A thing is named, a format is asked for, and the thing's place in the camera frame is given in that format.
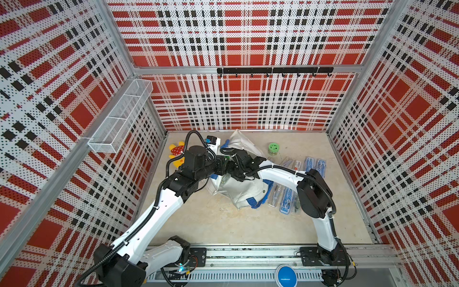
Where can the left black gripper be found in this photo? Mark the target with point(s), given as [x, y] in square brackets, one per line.
[221, 163]

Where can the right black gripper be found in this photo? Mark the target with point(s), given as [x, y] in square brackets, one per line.
[230, 165]

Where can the white canvas cartoon bag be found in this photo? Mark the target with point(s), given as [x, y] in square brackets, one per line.
[240, 157]

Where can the clear compass case small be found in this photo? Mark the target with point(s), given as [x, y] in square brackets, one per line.
[275, 195]

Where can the clear compass case grey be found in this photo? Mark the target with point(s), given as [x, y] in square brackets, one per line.
[287, 162]

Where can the clear case red accents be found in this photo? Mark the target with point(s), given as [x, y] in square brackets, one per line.
[298, 165]

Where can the clear case green refill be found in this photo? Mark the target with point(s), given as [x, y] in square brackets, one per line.
[296, 206]

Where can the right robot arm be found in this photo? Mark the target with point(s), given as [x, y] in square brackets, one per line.
[314, 195]

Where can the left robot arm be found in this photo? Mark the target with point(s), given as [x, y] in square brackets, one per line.
[123, 264]

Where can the yellow red plush toy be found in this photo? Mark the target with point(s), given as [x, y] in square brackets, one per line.
[176, 151]

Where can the green lidded small jar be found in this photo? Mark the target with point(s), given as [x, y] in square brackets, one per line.
[273, 148]

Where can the blue round button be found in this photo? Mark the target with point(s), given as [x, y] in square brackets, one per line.
[285, 276]

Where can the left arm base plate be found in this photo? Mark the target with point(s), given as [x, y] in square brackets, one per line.
[193, 257]

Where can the white wire mesh basket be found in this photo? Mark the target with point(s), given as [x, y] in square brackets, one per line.
[111, 134]

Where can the black hook rail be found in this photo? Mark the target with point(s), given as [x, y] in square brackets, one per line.
[276, 70]

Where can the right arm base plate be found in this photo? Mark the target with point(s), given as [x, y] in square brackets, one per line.
[318, 256]

